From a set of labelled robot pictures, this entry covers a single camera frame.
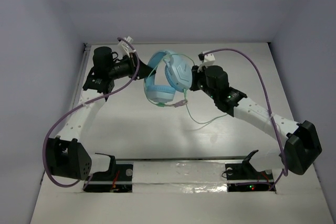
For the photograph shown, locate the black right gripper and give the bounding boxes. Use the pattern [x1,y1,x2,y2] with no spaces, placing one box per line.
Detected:
[185,63,218,100]

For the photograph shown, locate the light blue headphones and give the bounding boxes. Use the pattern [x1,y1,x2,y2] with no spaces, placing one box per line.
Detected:
[144,50,193,105]

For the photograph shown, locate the green headphone cable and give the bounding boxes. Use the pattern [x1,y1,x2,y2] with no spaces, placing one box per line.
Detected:
[143,53,228,126]

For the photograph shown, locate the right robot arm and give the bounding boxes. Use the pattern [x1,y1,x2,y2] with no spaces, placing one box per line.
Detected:
[144,51,322,175]

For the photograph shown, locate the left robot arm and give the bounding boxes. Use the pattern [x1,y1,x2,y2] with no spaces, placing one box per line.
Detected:
[43,46,155,187]

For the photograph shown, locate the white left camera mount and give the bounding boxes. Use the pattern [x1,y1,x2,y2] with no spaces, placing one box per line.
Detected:
[117,36,136,57]

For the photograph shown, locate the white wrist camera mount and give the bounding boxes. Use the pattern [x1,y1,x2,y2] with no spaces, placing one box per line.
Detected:
[197,51,215,72]

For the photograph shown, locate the foil covered base rail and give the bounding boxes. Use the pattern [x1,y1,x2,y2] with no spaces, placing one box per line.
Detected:
[83,159,277,194]

